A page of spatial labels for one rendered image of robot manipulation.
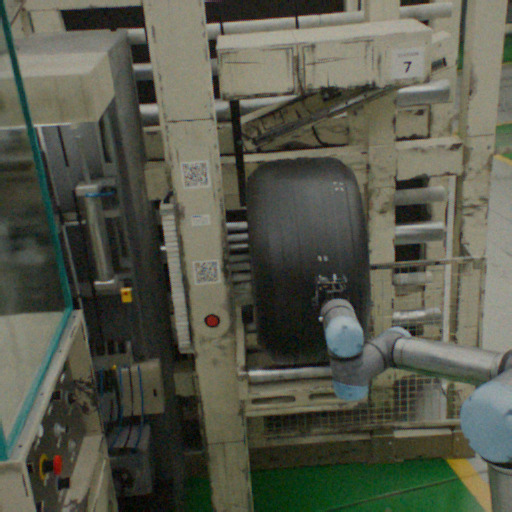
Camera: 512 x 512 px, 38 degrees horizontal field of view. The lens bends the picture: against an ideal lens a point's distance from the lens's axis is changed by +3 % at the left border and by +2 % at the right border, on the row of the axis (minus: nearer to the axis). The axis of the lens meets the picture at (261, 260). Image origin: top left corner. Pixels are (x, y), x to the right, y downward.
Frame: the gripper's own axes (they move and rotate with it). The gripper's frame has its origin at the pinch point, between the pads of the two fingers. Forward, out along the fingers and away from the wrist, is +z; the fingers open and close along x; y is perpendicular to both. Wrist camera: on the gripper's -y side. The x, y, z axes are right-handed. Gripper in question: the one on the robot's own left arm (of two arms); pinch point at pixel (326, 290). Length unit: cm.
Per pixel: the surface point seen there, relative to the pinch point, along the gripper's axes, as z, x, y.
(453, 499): 69, -53, -117
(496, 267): 261, -135, -96
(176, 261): 23.0, 39.8, 2.8
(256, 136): 59, 14, 31
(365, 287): 3.6, -10.6, -1.5
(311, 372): 17.8, 3.4, -32.5
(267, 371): 18.5, 16.2, -31.5
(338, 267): 1.9, -3.5, 5.2
